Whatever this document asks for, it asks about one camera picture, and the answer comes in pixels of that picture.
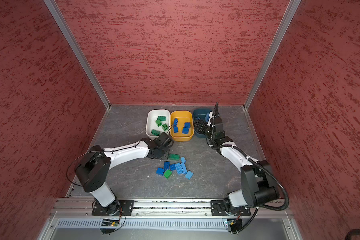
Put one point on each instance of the dark blue square lego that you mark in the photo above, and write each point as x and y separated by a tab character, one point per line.
160	171

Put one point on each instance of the yellow plastic bin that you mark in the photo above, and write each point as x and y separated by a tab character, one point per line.
176	132

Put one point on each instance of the light blue long lego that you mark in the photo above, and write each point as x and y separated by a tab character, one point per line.
181	168

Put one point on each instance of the aluminium front rail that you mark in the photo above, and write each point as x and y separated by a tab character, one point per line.
81	207

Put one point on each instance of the light blue small lego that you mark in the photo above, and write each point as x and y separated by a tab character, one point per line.
188	175

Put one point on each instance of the green square lego brick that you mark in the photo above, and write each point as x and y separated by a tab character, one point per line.
158	122

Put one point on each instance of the left aluminium corner post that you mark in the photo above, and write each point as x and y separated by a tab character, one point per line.
66	31

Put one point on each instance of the small green rounded lego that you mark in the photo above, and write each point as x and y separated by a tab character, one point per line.
165	126

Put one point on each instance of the dark teal plastic bin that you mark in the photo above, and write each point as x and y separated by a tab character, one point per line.
202	113

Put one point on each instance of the dark blue lego brick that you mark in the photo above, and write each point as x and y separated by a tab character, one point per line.
175	123

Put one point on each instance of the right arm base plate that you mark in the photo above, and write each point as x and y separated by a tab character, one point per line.
224	208

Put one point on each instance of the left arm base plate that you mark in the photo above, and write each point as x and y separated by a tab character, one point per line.
116	208

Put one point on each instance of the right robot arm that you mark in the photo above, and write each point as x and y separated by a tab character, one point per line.
259	186

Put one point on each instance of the green studded lego brick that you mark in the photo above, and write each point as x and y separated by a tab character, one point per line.
162	118

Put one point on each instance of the green eight-stud lego brick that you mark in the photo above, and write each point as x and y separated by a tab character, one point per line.
174	157

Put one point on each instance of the dark blue hollow lego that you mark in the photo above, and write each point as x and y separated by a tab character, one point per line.
166	165

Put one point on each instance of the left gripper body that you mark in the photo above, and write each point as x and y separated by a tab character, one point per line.
163	154

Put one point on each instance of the bright green lego brick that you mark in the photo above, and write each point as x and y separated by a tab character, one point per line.
167	174

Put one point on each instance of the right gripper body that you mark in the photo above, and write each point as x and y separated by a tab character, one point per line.
210	134

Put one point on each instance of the right aluminium corner post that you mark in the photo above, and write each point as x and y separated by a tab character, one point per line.
279	35

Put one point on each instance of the aluminium corner post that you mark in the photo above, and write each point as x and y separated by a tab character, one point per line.
66	31
279	35

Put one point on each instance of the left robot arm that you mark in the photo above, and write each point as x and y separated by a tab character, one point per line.
93	168

